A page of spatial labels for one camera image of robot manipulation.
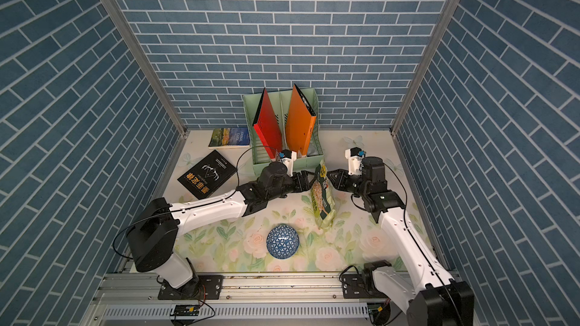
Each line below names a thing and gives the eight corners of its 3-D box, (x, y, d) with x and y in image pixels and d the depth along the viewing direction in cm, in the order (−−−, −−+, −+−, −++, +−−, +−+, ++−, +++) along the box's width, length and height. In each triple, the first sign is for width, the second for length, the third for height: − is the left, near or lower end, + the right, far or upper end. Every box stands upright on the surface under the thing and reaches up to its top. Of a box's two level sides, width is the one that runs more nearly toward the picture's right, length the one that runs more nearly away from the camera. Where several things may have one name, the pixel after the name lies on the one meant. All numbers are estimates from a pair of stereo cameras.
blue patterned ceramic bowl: (266, 259, 81) (264, 255, 78) (269, 228, 88) (267, 224, 85) (299, 259, 81) (299, 256, 78) (299, 228, 88) (299, 224, 85)
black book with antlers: (181, 183, 100) (178, 178, 97) (217, 155, 111) (215, 150, 108) (202, 201, 95) (198, 197, 91) (238, 171, 105) (236, 166, 102)
